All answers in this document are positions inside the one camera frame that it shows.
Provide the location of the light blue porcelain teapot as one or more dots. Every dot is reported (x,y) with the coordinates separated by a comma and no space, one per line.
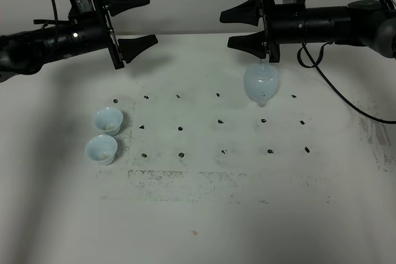
(260,82)

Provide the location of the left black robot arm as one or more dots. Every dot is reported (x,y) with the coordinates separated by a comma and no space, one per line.
(25,53)

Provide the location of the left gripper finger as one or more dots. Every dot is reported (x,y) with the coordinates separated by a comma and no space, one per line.
(131,48)
(116,7)

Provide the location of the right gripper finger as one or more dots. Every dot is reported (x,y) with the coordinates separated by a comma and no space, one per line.
(254,44)
(246,13)

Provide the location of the light blue teacup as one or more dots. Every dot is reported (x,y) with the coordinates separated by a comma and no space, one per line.
(108,120)
(101,149)

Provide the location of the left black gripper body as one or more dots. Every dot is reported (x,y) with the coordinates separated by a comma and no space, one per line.
(93,31)

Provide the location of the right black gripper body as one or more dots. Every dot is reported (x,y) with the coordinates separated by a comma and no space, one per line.
(283,24)

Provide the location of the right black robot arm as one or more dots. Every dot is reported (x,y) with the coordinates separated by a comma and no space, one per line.
(369,23)

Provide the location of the far light blue teacup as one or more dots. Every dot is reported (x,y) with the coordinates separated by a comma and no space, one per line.
(108,120)

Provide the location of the near light blue teacup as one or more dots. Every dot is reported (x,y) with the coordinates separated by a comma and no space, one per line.
(101,149)

